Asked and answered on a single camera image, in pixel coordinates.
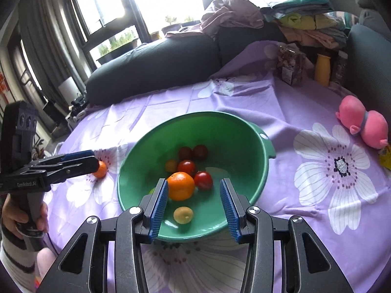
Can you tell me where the white cylindrical lamp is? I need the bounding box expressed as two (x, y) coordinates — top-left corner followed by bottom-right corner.
(58, 77), (82, 106)

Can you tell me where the stack of folded clothes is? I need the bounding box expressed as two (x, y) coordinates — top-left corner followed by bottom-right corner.
(259, 0), (347, 50)

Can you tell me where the brown longan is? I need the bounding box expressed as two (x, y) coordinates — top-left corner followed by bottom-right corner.
(164, 159), (178, 173)
(173, 206), (194, 225)

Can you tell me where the window planter box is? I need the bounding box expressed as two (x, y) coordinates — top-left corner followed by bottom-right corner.
(98, 38), (140, 65)

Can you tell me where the grey curtain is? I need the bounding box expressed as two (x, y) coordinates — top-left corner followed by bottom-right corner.
(17, 0), (91, 101)

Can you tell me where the red cherry tomato front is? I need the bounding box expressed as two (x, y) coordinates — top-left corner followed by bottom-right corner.
(194, 171), (213, 190)

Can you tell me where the brown longan front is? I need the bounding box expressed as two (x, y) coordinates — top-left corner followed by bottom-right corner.
(173, 206), (194, 225)

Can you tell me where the large orange tangerine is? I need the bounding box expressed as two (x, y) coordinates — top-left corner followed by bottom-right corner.
(167, 172), (196, 201)

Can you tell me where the striped left sleeve forearm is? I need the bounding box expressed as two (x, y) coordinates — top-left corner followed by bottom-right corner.
(1, 226), (36, 292)

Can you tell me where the person's left hand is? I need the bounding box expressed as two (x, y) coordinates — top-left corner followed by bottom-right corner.
(0, 194), (50, 240)

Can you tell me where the dark green sofa cushion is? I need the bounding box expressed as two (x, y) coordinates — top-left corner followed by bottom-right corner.
(86, 35), (221, 106)

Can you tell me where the pink plush toy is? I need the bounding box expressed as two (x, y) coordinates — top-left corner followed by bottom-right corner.
(335, 95), (388, 150)

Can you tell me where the small red cherry tomato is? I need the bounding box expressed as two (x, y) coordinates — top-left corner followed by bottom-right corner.
(178, 146), (194, 161)

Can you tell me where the pink crumpled clothing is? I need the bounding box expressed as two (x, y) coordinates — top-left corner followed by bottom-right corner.
(165, 0), (265, 38)

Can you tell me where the red cherry tomato back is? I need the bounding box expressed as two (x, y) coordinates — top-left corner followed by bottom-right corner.
(192, 144), (209, 161)

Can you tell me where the grey armchair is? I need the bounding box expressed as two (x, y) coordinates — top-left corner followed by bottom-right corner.
(347, 0), (390, 121)

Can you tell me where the snack bag with label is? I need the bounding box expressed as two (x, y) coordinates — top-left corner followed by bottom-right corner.
(276, 45), (306, 86)

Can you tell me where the green plastic bowl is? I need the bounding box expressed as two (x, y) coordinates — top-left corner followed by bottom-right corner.
(117, 111), (276, 242)

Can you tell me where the brown longan back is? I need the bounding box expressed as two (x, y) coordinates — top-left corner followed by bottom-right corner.
(164, 159), (178, 173)

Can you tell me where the red chinese knot decoration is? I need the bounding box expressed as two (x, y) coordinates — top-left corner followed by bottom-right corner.
(0, 73), (9, 105)

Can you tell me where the yellow bottle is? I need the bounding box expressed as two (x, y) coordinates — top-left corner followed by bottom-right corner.
(314, 54), (331, 87)

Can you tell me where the purple floral tablecloth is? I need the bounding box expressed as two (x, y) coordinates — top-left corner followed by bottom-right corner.
(45, 41), (390, 292)

